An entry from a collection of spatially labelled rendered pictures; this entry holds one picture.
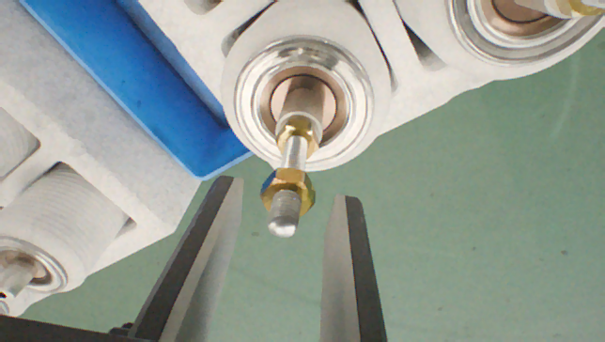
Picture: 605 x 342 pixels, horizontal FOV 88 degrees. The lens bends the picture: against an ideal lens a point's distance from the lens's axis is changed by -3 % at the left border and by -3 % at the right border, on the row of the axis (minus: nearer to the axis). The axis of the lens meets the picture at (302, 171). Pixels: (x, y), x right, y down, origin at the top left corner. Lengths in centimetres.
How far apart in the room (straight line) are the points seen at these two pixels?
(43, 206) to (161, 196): 10
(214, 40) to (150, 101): 17
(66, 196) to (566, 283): 83
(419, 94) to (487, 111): 25
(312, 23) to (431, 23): 6
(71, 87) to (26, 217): 13
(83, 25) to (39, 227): 20
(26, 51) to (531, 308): 92
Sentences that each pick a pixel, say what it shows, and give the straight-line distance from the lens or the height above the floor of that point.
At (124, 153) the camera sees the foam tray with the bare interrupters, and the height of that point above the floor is 15.
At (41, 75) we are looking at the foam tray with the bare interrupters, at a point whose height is 15.
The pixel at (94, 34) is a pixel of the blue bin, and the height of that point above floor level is 8.
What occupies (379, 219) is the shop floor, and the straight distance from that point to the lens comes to 58.
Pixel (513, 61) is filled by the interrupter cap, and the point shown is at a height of 25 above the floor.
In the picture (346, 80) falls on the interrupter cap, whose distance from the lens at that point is 17.
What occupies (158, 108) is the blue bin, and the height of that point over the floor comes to 9.
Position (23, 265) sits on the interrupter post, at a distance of 37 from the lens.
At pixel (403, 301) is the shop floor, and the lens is 77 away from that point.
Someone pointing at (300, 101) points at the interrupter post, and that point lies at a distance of 16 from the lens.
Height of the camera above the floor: 41
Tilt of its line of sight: 55 degrees down
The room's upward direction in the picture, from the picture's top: 173 degrees counter-clockwise
